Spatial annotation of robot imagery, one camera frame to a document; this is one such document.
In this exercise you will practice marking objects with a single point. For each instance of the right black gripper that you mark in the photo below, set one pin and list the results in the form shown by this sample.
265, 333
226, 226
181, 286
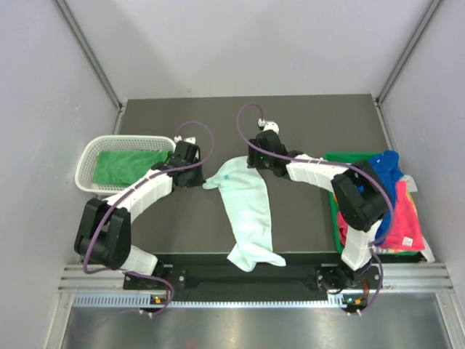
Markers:
253, 160

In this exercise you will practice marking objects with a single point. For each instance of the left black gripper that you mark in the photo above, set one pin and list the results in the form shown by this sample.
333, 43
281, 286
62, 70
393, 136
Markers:
197, 182

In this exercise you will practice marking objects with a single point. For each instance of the white mint towel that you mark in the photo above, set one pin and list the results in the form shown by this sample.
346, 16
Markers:
246, 201

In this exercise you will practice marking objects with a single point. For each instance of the green microfiber towel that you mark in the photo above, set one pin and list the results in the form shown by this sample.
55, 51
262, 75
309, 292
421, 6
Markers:
123, 168

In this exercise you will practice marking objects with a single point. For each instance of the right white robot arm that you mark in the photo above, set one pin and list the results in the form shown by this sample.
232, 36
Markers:
360, 195

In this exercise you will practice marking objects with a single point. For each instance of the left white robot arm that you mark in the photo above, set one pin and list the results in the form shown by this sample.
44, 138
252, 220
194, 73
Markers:
104, 235

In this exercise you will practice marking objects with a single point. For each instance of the white perforated plastic basket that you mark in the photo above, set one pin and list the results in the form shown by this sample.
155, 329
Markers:
87, 163

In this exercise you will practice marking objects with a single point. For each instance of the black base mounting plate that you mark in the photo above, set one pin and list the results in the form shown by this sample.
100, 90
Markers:
306, 276

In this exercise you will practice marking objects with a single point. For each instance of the blue towel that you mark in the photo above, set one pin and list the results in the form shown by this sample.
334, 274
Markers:
385, 166

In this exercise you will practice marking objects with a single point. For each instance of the pink red towel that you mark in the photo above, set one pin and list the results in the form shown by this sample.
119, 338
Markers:
405, 235

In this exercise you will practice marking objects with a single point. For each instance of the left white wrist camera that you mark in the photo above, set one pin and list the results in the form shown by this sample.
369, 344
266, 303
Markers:
179, 138

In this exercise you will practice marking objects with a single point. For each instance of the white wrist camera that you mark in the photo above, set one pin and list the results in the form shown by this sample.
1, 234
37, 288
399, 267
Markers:
179, 138
265, 125

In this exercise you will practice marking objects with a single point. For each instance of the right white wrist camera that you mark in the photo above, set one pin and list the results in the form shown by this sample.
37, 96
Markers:
265, 125

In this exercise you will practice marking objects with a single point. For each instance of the slotted grey cable duct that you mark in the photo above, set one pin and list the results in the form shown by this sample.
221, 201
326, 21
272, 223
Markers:
89, 300

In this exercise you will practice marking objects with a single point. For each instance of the aluminium frame rail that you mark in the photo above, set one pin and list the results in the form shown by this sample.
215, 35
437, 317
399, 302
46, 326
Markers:
402, 277

